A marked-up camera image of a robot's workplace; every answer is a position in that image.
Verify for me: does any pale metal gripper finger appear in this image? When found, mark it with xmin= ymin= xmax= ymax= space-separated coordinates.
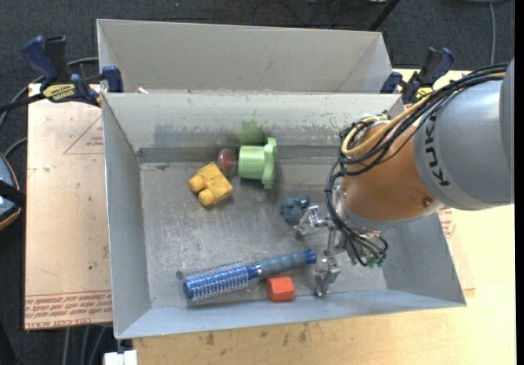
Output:
xmin=293 ymin=204 xmax=333 ymax=239
xmin=314 ymin=255 xmax=342 ymax=299

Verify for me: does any blue-grey toy animal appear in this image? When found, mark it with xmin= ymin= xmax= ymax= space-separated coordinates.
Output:
xmin=280 ymin=194 xmax=312 ymax=227

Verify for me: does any orange block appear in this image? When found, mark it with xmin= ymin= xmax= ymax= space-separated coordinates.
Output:
xmin=265 ymin=275 xmax=296 ymax=304

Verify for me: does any light green plastic cup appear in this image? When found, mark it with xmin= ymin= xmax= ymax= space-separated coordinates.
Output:
xmin=237 ymin=136 xmax=278 ymax=190

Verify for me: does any clear red ball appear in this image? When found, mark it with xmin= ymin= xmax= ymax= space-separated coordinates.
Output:
xmin=217 ymin=147 xmax=237 ymax=177

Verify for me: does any blue hairbrush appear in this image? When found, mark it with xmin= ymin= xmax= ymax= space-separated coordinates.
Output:
xmin=176 ymin=249 xmax=318 ymax=307

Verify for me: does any yellow toy block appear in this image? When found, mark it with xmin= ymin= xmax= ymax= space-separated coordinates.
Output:
xmin=187 ymin=162 xmax=235 ymax=208

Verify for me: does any grey metal bin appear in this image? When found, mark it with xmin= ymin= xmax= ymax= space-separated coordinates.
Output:
xmin=96 ymin=18 xmax=468 ymax=340

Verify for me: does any brown cardboard board, red print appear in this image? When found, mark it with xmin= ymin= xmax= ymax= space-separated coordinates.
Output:
xmin=24 ymin=82 xmax=477 ymax=332

